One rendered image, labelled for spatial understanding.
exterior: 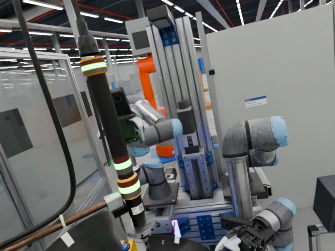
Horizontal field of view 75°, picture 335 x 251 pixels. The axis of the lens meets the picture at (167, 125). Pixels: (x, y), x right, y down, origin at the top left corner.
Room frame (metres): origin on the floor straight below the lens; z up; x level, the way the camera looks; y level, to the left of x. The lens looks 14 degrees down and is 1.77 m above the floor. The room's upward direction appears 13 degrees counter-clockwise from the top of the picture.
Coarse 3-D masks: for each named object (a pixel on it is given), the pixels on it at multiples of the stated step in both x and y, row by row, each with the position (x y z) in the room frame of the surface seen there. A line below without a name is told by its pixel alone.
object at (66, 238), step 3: (66, 234) 0.47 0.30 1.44; (63, 237) 0.46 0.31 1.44; (66, 237) 0.46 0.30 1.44; (69, 237) 0.46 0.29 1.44; (63, 240) 0.46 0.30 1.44; (66, 240) 0.46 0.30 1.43; (69, 240) 0.46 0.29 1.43; (72, 240) 0.46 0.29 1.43; (66, 243) 0.45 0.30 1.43; (69, 243) 0.45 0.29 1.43; (72, 243) 0.46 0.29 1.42; (69, 246) 0.45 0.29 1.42
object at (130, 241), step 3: (129, 240) 0.85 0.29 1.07; (132, 240) 0.85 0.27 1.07; (123, 243) 0.84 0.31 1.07; (129, 243) 0.83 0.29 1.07; (132, 243) 0.83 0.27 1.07; (135, 243) 0.86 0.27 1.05; (129, 246) 0.81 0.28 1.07; (132, 246) 0.82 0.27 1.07; (135, 246) 0.84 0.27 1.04; (129, 249) 0.80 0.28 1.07; (132, 249) 0.81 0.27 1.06; (135, 249) 0.83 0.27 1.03
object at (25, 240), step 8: (104, 200) 0.40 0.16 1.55; (88, 208) 0.38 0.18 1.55; (96, 208) 0.38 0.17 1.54; (72, 216) 0.37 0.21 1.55; (80, 216) 0.37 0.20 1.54; (56, 224) 0.35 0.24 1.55; (40, 232) 0.34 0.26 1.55; (48, 232) 0.34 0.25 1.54; (24, 240) 0.33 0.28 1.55; (32, 240) 0.33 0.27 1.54; (8, 248) 0.32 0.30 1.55; (16, 248) 0.32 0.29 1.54
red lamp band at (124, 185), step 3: (135, 177) 0.41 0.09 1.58; (132, 180) 0.40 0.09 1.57; (135, 180) 0.41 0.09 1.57; (117, 183) 0.41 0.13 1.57; (120, 183) 0.40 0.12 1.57; (123, 183) 0.40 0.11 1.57; (126, 183) 0.40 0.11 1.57; (129, 183) 0.40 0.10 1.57; (132, 183) 0.40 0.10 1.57; (135, 183) 0.41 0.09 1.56; (120, 186) 0.40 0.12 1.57; (123, 186) 0.40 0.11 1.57; (126, 186) 0.40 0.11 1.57; (129, 186) 0.40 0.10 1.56
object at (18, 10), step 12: (12, 0) 0.38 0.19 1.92; (72, 0) 0.42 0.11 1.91; (24, 24) 0.38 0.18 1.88; (24, 36) 0.38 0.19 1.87; (36, 60) 0.38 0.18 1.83; (36, 72) 0.38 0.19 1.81; (48, 96) 0.38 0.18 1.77; (48, 108) 0.38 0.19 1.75; (60, 132) 0.38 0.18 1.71; (72, 168) 0.38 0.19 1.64; (72, 180) 0.37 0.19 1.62; (72, 192) 0.37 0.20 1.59; (60, 216) 0.35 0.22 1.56; (36, 228) 0.34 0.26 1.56; (12, 240) 0.32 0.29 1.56
